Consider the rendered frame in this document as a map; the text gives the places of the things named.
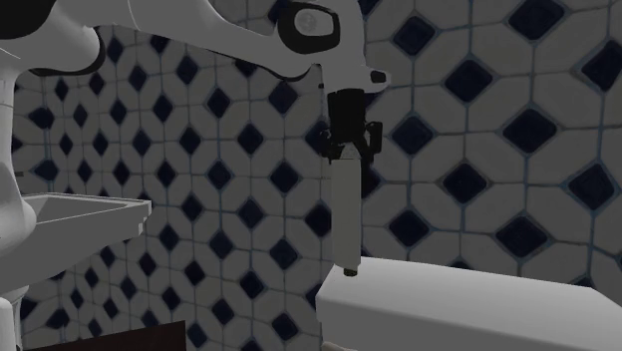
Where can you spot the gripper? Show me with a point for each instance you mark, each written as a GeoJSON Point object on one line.
{"type": "Point", "coordinates": [346, 116]}

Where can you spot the grey long tube dark cap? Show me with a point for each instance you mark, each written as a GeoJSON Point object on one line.
{"type": "Point", "coordinates": [346, 209]}

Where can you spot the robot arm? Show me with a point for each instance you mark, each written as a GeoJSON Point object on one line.
{"type": "Point", "coordinates": [204, 29]}

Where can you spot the white wash basin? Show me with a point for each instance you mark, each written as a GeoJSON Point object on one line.
{"type": "Point", "coordinates": [82, 233]}

